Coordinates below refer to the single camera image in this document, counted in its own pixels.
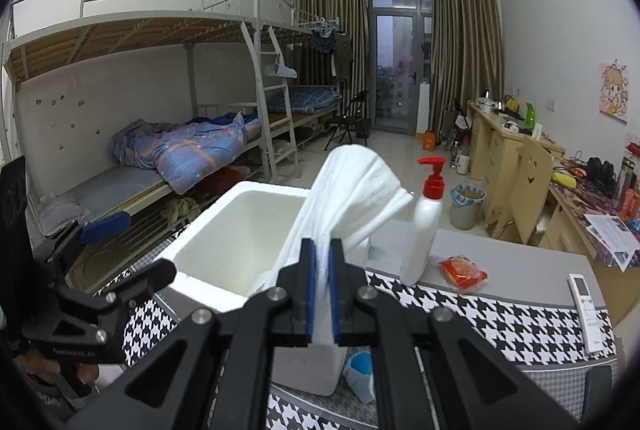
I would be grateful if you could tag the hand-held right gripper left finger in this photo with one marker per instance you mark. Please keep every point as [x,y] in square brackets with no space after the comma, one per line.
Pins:
[312,295]

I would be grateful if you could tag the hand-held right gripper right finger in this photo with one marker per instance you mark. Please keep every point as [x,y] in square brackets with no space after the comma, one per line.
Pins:
[335,295]

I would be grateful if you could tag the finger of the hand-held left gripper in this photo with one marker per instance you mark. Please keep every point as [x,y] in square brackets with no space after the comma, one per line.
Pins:
[105,227]
[145,277]

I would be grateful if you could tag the white foam box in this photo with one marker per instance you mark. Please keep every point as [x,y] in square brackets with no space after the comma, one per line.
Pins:
[225,255]

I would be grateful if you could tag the white face mask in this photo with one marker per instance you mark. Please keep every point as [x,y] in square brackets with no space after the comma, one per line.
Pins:
[350,190]

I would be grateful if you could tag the person's left forearm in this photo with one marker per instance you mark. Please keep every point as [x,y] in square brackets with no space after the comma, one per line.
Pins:
[47,400]

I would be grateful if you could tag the person's left hand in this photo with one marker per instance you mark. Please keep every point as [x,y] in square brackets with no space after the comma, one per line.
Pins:
[86,374]

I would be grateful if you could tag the grey pillow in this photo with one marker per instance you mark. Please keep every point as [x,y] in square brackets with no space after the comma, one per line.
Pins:
[62,220]

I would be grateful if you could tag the blue face mask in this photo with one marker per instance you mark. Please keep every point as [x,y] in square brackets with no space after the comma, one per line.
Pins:
[361,372]

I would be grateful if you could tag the white lotion pump bottle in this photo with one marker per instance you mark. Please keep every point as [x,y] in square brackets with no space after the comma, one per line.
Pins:
[420,235]

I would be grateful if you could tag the blue patterned blanket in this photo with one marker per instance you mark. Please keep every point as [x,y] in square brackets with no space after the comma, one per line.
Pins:
[185,145]

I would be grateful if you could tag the red cloth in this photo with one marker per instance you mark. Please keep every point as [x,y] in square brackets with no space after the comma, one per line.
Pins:
[220,182]

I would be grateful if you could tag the red snack packet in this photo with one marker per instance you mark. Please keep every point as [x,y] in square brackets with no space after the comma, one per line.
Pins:
[462,272]

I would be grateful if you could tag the grey trash bin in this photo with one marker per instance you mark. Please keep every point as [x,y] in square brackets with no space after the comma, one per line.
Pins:
[467,210]

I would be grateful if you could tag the houndstooth table mat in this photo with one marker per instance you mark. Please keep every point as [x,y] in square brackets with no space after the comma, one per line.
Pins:
[500,325]

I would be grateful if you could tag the black folding chair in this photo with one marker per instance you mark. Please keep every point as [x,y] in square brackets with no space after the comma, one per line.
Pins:
[350,115]

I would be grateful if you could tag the orange jug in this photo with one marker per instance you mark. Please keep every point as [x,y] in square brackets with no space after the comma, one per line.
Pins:
[430,141]

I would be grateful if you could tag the white thermos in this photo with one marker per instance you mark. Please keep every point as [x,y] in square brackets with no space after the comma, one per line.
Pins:
[463,162]

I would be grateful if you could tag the white metal bunk bed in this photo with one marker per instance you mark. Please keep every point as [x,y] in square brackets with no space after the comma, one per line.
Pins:
[300,25]
[100,35]

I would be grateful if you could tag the blue checked bedding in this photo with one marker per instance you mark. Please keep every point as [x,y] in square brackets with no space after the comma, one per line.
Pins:
[305,99]

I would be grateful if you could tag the white panel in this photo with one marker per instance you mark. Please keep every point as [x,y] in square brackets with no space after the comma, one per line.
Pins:
[423,110]

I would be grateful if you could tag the wooden desk with drawers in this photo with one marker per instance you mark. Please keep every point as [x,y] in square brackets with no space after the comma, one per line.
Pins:
[487,145]

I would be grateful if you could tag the wooden chair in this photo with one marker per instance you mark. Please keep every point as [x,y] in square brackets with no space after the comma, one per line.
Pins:
[525,190]

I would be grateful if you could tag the white hanging bag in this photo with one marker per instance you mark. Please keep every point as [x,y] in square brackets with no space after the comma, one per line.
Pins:
[282,71]

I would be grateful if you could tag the black hanging garment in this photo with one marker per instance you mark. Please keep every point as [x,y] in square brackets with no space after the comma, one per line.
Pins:
[343,57]

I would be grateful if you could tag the glass balcony door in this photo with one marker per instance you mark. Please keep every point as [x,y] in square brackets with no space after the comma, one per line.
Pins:
[397,60]

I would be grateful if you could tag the wooden desk with printed cover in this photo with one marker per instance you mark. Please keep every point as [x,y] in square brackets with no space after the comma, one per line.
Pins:
[575,230]

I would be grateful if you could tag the white remote control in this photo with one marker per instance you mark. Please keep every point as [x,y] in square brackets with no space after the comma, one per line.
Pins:
[585,315]

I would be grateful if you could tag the dark blue hanging garment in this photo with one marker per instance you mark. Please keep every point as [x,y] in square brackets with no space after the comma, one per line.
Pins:
[321,42]

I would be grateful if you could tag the yellow pouch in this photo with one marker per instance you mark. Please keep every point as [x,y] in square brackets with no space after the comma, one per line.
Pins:
[562,180]

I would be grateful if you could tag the green bag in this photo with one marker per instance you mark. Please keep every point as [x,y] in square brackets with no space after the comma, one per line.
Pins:
[530,112]

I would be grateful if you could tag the brown curtain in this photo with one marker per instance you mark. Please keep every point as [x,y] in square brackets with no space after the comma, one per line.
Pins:
[325,5]
[465,50]

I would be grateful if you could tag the black phone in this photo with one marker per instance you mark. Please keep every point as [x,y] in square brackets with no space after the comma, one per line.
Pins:
[597,390]

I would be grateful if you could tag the printed papers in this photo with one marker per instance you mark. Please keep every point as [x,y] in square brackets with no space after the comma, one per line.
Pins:
[612,240]

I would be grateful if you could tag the group of toiletry bottles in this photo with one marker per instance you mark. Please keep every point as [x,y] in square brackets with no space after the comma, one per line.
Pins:
[631,190]

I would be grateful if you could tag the cartoon wall poster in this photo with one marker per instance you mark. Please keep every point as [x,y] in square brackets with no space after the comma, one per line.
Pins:
[614,92]

